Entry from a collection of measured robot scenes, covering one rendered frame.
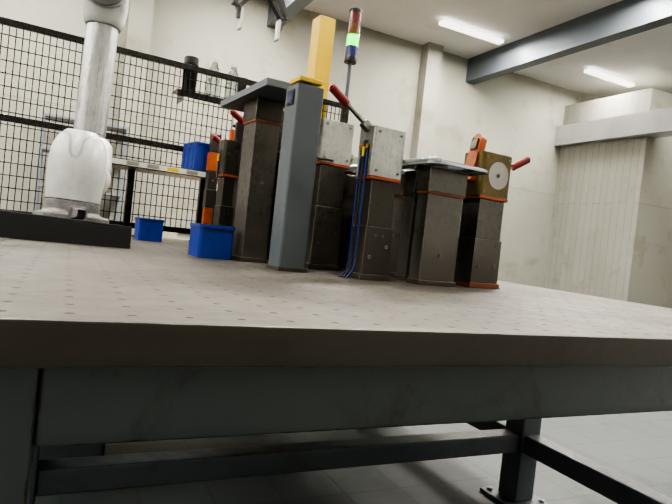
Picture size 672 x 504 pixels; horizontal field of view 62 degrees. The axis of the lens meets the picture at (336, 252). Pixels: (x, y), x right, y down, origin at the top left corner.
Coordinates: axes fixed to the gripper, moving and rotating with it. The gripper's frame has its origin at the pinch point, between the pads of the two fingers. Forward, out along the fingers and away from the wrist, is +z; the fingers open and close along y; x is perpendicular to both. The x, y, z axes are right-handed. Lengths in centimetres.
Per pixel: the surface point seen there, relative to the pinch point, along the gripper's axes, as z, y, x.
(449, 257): 69, 29, -76
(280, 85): 31, -12, -52
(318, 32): -44, 68, 94
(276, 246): 71, -12, -61
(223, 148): 41.2, -7.8, 0.1
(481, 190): 50, 39, -74
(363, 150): 46, 4, -70
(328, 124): 37, 5, -48
